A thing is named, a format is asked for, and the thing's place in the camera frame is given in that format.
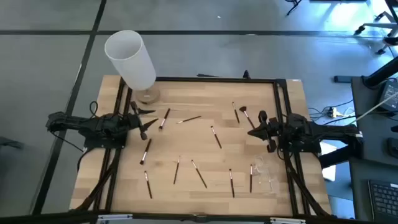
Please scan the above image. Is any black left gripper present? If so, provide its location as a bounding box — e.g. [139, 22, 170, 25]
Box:
[126, 101, 160, 141]

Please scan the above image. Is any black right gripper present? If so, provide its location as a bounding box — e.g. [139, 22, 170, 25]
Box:
[248, 110, 281, 154]

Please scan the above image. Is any fluffy head makeup brush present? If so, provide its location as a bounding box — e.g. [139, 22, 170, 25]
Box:
[159, 108, 172, 131]

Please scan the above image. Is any fan head makeup brush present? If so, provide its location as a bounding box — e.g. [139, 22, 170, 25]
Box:
[238, 105, 257, 130]

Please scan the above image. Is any thick handle makeup brush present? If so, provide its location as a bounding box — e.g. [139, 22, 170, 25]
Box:
[139, 138, 153, 166]

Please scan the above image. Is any clear plastic container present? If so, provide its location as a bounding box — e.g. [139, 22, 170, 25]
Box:
[253, 154, 278, 193]

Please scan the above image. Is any white shade wooden base lamp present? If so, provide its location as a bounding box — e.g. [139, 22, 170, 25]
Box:
[104, 30, 161, 105]

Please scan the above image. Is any dark office desk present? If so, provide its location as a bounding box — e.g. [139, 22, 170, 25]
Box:
[348, 76, 398, 224]

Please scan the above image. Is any black laptop keyboard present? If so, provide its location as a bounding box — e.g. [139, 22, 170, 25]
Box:
[368, 179, 398, 223]

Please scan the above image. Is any office chair base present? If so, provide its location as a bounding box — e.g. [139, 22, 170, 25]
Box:
[354, 11, 398, 55]

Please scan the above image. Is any black aluminium table frame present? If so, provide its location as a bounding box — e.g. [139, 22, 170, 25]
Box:
[0, 76, 398, 224]

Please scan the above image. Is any silver frame bracket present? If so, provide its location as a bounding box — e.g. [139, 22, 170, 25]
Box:
[269, 217, 307, 224]
[96, 213, 134, 224]

